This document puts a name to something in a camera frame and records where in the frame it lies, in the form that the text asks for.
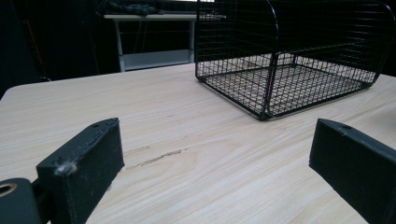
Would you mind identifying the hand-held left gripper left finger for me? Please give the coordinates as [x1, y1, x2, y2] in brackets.
[35, 117, 126, 224]

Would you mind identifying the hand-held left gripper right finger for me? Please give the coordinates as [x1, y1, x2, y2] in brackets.
[308, 118, 396, 224]

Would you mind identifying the black wire basket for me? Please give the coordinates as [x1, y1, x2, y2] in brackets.
[194, 0, 396, 121]

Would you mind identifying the white table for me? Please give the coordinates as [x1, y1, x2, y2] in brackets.
[103, 12, 228, 73]

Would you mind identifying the dark cloth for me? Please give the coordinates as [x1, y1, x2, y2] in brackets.
[96, 0, 165, 17]

